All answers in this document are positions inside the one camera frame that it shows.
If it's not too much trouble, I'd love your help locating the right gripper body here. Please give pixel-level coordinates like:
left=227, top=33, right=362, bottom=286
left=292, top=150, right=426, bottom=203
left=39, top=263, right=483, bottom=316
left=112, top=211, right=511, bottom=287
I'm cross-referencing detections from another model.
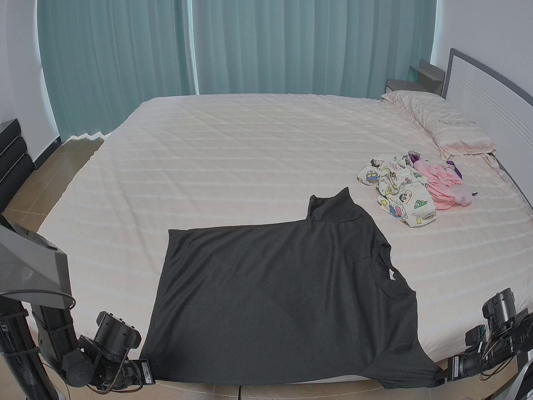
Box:
left=447, top=347, right=486, bottom=383

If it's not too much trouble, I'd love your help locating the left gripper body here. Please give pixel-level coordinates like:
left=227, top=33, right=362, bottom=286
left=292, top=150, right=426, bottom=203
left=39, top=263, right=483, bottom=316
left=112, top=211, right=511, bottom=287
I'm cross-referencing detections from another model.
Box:
left=122, top=358, right=157, bottom=391

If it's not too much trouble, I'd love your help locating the black T-shirt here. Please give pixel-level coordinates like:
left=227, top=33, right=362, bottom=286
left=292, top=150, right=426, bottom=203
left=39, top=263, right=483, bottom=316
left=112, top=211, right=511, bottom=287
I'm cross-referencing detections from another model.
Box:
left=139, top=187, right=444, bottom=390

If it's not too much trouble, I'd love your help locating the bed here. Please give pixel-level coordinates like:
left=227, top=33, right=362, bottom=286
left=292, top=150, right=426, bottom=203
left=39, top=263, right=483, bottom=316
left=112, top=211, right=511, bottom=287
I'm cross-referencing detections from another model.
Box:
left=37, top=48, right=533, bottom=391

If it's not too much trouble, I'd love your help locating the purple garment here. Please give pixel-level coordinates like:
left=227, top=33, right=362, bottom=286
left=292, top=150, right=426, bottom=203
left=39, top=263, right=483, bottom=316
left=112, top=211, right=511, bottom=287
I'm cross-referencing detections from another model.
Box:
left=406, top=150, right=479, bottom=206

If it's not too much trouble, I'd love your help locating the white printed pyjama garment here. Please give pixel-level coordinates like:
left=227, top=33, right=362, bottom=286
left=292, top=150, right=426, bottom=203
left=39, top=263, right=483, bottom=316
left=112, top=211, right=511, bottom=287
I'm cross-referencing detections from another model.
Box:
left=356, top=152, right=438, bottom=228

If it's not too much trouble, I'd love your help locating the pink garment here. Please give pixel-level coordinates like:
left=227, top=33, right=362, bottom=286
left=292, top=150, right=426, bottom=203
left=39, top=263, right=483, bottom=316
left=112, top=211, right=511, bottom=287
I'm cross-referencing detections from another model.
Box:
left=412, top=159, right=464, bottom=211

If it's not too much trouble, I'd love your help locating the cream pillow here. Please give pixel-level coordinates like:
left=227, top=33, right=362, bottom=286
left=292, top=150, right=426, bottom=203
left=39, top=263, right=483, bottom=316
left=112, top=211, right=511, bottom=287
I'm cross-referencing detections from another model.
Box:
left=428, top=117, right=497, bottom=160
left=380, top=90, right=467, bottom=130

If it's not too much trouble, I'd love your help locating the black chest of drawers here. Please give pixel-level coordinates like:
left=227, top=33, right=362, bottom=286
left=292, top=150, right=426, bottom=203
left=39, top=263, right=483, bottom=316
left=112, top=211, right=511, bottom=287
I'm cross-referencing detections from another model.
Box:
left=0, top=118, right=35, bottom=215

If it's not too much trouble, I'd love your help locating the grey bedside table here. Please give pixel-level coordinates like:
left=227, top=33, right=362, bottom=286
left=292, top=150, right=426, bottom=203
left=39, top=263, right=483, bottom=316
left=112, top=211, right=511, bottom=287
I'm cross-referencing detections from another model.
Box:
left=386, top=59, right=446, bottom=97

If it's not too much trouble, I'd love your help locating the blue-green curtain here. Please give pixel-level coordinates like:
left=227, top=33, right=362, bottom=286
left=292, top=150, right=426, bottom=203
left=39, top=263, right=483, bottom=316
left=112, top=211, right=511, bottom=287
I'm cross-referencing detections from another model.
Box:
left=37, top=0, right=197, bottom=141
left=189, top=0, right=439, bottom=99

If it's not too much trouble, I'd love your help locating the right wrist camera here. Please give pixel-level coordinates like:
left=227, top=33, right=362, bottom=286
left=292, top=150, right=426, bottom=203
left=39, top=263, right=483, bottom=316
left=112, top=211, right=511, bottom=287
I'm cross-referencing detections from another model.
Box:
left=465, top=325, right=489, bottom=351

